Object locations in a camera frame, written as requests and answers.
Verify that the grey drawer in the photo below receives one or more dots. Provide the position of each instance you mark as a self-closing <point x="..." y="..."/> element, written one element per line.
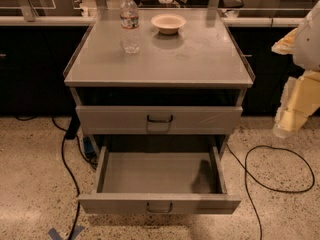
<point x="176" y="120"/>
<point x="159" y="183"/>

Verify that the grey metal drawer cabinet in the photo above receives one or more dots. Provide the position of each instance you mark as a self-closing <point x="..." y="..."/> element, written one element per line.
<point x="200" y="65"/>

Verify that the grey top drawer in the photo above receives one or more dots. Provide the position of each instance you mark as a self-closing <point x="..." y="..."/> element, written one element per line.
<point x="176" y="120"/>

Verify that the blue power strip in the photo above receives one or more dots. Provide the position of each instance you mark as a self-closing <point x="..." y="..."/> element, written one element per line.
<point x="88" y="148"/>

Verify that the clear plastic water bottle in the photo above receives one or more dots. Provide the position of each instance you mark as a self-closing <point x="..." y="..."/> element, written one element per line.
<point x="129" y="19"/>

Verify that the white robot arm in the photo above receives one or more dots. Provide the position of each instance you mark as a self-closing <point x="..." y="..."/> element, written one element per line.
<point x="301" y="96"/>

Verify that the beige paper bowl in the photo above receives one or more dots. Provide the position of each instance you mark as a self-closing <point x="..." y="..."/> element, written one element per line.
<point x="168" y="24"/>

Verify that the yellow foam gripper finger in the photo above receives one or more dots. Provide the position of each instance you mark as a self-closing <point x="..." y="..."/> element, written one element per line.
<point x="301" y="96"/>

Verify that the blue tape cross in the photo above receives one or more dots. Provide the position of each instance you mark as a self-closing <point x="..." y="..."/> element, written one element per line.
<point x="54" y="235"/>

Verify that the white counter ledge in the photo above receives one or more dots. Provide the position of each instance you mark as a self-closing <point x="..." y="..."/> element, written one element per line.
<point x="86" y="21"/>

